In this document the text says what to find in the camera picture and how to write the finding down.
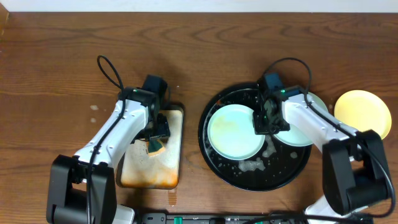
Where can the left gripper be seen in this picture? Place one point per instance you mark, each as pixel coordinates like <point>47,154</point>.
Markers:
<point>159,131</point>

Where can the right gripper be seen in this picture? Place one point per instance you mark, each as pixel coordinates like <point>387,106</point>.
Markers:
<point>266,125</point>

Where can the green and yellow sponge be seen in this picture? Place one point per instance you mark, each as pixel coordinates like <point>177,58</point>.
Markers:
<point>155,147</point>

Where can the light blue plate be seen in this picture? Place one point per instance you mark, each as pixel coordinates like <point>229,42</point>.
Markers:
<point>231,132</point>
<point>294,137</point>

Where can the yellow plate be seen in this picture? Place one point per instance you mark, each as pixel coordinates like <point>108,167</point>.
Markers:
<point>364,110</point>

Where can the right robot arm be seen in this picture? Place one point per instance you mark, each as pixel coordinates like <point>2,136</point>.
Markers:
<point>354,164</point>

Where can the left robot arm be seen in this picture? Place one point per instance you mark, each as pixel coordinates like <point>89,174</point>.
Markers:
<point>82,188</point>

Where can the black round tray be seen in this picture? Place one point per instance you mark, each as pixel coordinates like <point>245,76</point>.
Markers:
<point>274,166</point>

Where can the black rectangular sponge tray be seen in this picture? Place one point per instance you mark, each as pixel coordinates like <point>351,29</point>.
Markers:
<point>157,170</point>

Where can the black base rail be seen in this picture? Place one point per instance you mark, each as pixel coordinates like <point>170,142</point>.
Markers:
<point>217,218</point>

